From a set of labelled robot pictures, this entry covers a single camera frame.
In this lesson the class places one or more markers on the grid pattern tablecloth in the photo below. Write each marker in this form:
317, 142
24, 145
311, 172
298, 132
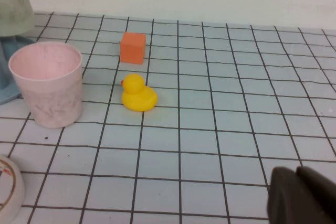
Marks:
210, 129

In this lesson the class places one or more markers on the yellow rubber duck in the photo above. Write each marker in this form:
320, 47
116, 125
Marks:
139, 98

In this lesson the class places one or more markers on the clear adhesive tape roll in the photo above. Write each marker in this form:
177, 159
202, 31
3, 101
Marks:
10, 197

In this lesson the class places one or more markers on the orange foam cube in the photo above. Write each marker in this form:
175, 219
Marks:
132, 49

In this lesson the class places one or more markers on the pink marbled plastic cup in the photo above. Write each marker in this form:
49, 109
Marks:
52, 98

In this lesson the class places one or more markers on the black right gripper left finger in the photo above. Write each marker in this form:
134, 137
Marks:
286, 200

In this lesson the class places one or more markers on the blue cup stand tray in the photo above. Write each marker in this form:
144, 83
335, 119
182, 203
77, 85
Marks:
10, 93

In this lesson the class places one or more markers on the pale green plastic cup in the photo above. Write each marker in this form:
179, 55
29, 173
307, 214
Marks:
13, 6

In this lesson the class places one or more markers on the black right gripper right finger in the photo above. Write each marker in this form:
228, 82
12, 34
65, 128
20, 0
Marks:
323, 195

